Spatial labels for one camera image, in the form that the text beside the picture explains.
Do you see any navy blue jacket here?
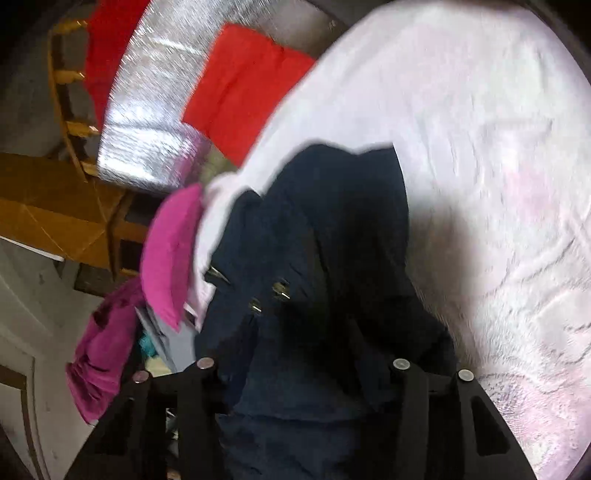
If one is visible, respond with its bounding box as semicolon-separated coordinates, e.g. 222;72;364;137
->
194;145;456;479

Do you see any silver foil mat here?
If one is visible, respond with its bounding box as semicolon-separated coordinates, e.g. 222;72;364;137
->
97;0;346;192

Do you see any purple crumpled garment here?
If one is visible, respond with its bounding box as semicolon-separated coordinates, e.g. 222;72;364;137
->
65;277;144;424

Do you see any white textured bed sheet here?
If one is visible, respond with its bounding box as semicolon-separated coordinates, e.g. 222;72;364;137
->
193;1;590;479

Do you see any grey folded garment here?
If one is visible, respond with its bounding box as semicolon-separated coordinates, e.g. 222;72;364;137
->
135;304;197;373

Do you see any red cloth on rail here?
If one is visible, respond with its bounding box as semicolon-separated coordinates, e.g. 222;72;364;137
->
84;0;149;130

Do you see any teal garment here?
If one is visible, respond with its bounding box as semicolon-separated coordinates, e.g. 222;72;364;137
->
138;332;159;361

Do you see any magenta pillow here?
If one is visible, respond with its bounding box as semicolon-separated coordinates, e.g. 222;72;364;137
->
139;184;204;331

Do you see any red cushion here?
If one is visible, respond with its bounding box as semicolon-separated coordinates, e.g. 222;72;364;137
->
182;24;315;167

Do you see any wooden ladder rail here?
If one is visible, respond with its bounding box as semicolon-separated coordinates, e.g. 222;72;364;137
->
47;18;100;183

